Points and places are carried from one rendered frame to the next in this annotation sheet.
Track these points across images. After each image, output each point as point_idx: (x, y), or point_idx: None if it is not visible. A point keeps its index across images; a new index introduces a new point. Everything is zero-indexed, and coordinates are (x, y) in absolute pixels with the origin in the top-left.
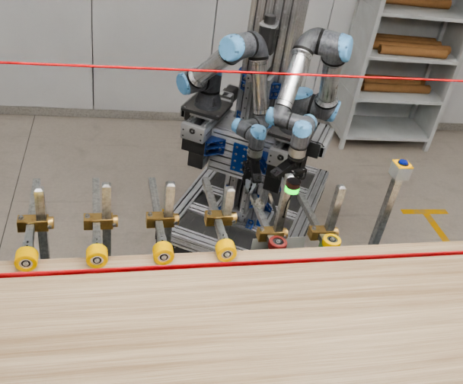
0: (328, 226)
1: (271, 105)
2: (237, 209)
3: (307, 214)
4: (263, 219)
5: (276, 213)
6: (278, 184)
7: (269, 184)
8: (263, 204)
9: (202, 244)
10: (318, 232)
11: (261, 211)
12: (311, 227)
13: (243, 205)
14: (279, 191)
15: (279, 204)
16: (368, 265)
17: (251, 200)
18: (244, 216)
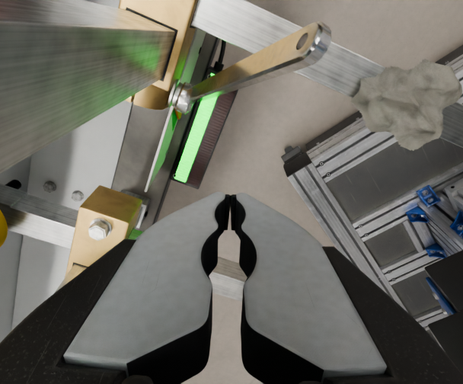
0: (62, 282)
1: None
2: None
3: (224, 267)
4: (277, 40)
5: (129, 22)
6: (452, 292)
7: None
8: (373, 121)
9: (456, 74)
10: (75, 228)
11: (340, 75)
12: (114, 222)
13: None
14: (428, 275)
15: (71, 13)
16: None
17: (449, 75)
18: (449, 188)
